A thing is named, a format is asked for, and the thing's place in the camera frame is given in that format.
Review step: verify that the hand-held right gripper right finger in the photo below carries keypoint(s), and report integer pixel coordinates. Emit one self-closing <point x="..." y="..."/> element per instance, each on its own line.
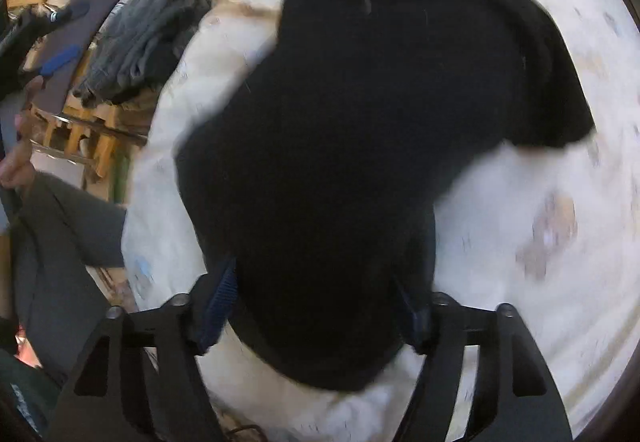
<point x="417" y="322"/>

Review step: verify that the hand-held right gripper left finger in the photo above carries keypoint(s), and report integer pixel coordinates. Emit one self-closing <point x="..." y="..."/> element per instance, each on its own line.
<point x="220" y="307"/>

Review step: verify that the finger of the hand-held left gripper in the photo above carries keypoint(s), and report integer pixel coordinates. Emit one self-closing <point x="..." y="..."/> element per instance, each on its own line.
<point x="70" y="13"/>
<point x="57" y="60"/>

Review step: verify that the black pants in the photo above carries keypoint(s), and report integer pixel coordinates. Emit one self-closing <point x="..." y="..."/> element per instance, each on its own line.
<point x="350" y="147"/>

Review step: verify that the person's left hand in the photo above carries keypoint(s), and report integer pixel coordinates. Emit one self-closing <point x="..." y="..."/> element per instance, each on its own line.
<point x="17" y="162"/>

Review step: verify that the dark brown chair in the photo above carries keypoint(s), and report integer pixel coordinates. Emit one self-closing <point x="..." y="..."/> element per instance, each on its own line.
<point x="102" y="2"/>

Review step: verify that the stack of grey clothes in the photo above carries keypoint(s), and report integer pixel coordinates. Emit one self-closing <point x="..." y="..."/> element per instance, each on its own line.
<point x="135" y="42"/>

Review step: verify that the wooden stool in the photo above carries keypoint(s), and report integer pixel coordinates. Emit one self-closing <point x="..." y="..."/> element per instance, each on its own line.
<point x="105" y="142"/>

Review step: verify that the cream bear print duvet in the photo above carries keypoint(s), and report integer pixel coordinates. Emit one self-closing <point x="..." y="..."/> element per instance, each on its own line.
<point x="525" y="322"/>

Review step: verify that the person's grey clothing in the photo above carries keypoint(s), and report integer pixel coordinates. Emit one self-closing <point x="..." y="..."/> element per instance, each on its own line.
<point x="60" y="247"/>

